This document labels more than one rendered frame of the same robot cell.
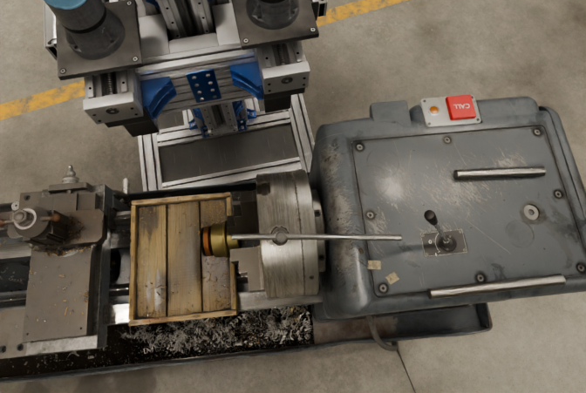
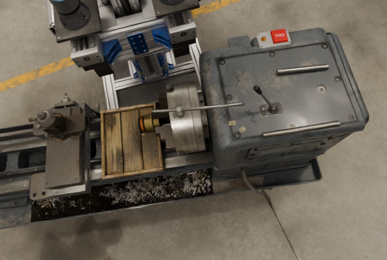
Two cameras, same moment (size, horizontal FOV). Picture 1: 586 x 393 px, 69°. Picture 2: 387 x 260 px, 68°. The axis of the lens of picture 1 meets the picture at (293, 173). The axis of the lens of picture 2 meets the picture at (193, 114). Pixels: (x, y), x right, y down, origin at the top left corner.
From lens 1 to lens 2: 0.29 m
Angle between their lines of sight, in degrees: 4
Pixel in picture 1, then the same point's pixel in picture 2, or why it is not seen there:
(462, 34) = (302, 8)
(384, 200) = (237, 89)
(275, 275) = (179, 135)
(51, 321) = (60, 176)
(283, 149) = not seen: hidden behind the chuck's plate
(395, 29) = (259, 9)
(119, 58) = (88, 28)
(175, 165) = (126, 100)
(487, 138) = (295, 51)
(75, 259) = (71, 142)
